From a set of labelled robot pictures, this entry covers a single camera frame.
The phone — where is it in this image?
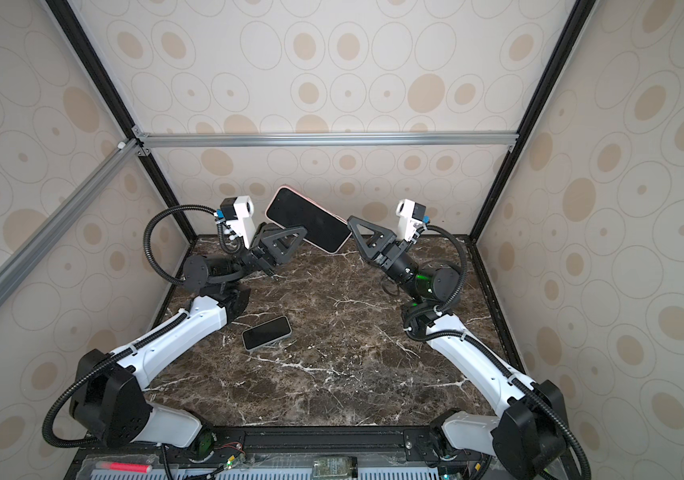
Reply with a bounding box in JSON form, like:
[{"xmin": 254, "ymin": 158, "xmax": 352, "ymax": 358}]
[
  {"xmin": 242, "ymin": 316, "xmax": 293, "ymax": 352},
  {"xmin": 265, "ymin": 186, "xmax": 351, "ymax": 254}
]

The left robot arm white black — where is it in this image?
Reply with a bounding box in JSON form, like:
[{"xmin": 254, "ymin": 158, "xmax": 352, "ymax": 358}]
[{"xmin": 68, "ymin": 224, "xmax": 307, "ymax": 457}]

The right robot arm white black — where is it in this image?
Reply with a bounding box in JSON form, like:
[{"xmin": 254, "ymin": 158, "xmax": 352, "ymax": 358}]
[{"xmin": 347, "ymin": 216, "xmax": 576, "ymax": 479}]

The phone in clear case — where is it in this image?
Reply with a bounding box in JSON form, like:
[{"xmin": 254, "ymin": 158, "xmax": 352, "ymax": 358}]
[{"xmin": 242, "ymin": 316, "xmax": 293, "ymax": 352}]

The small circuit board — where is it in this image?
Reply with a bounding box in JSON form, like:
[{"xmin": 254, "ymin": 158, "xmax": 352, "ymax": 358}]
[{"xmin": 311, "ymin": 456, "xmax": 358, "ymax": 480}]

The pink marker pen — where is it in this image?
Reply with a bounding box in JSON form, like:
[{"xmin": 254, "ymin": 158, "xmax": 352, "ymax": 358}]
[{"xmin": 95, "ymin": 461, "xmax": 153, "ymax": 474}]

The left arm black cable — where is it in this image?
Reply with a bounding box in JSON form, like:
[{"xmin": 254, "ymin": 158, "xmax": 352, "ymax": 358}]
[{"xmin": 41, "ymin": 203, "xmax": 223, "ymax": 450}]

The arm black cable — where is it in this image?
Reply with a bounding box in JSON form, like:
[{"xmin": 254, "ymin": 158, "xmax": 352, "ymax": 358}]
[
  {"xmin": 41, "ymin": 203, "xmax": 223, "ymax": 450},
  {"xmin": 401, "ymin": 223, "xmax": 592, "ymax": 480}
]

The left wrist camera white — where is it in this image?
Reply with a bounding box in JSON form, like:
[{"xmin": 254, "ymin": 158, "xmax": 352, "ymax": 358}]
[{"xmin": 217, "ymin": 195, "xmax": 256, "ymax": 254}]

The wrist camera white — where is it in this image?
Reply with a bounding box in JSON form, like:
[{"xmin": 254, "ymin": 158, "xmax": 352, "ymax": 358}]
[
  {"xmin": 396, "ymin": 199, "xmax": 428, "ymax": 242},
  {"xmin": 217, "ymin": 195, "xmax": 256, "ymax": 254}
]

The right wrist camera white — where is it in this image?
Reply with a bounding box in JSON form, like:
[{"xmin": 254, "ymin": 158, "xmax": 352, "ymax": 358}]
[{"xmin": 396, "ymin": 199, "xmax": 428, "ymax": 242}]

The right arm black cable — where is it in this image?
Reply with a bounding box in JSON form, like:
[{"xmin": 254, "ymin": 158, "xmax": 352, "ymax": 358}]
[{"xmin": 401, "ymin": 223, "xmax": 592, "ymax": 480}]

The horizontal aluminium rail back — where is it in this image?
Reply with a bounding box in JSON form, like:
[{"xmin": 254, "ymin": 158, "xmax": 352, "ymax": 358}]
[{"xmin": 138, "ymin": 131, "xmax": 519, "ymax": 149}]

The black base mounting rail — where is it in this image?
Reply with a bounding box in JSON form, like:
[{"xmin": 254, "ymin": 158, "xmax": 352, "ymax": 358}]
[{"xmin": 65, "ymin": 423, "xmax": 583, "ymax": 480}]

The diagonal aluminium rail left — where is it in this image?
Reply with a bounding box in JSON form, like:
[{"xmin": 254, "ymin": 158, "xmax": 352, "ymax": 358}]
[{"xmin": 0, "ymin": 139, "xmax": 139, "ymax": 307}]

